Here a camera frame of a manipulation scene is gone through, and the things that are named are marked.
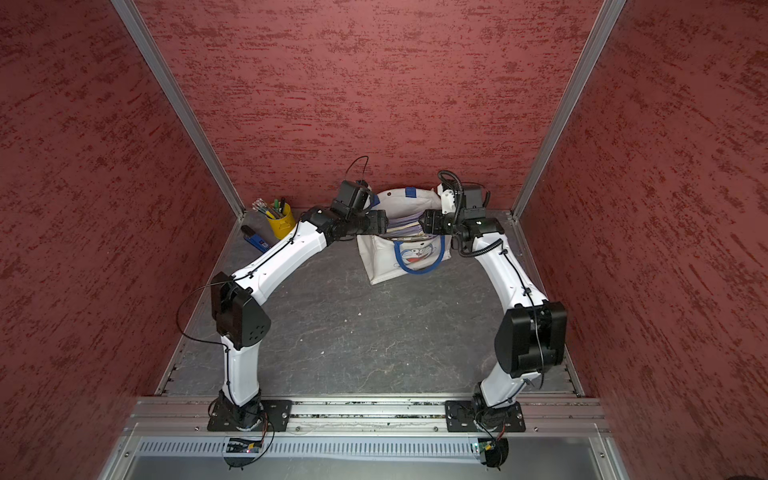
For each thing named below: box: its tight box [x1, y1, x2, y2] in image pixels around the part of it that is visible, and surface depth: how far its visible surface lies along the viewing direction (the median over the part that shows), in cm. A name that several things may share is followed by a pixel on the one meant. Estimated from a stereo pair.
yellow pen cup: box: [266, 202, 297, 240], surface depth 109 cm
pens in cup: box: [252, 197, 286, 220], surface depth 105 cm
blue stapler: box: [240, 225, 270, 253], surface depth 109 cm
